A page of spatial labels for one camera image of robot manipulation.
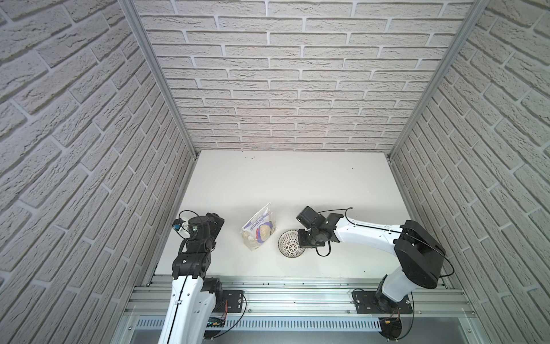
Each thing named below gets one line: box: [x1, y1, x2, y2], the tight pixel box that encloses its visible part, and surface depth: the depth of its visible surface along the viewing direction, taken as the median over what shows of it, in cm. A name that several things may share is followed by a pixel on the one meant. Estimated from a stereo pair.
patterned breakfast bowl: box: [277, 229, 306, 258], surface depth 87 cm
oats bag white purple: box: [240, 201, 276, 252], surface depth 79 cm
